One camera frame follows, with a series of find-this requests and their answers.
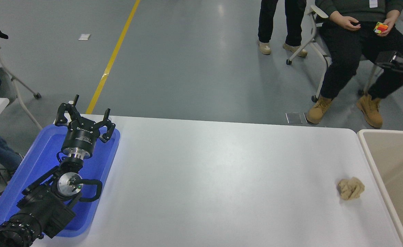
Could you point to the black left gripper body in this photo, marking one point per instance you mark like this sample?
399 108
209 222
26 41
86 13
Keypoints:
79 139

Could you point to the colourful puzzle cube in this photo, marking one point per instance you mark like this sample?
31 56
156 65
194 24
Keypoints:
380 27

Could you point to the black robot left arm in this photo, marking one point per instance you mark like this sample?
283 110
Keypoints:
40 206

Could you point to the clear floor plate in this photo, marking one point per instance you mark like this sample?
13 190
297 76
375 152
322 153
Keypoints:
293 117

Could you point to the seated person's left hand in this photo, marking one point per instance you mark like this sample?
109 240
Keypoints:
393 20

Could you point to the seated person's right hand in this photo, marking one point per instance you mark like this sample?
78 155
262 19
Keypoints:
345 22

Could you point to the blue plastic tray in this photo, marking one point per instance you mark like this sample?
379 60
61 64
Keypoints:
40 151

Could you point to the white name badge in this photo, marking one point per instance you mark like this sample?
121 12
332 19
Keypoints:
373 3

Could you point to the white paper scrap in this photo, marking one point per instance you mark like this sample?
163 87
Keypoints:
84 36

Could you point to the white wheeled chair with armrest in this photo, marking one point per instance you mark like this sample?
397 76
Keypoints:
316 12

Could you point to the large pale bin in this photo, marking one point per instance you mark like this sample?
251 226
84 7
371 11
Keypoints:
393 164

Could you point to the standing person with beige shoes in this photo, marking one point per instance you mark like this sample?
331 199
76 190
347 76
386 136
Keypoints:
266 20

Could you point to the crumpled tan paper ball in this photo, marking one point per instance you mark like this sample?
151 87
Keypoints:
351 188

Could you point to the white frame wheeled chair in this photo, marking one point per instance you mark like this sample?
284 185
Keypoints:
19 87

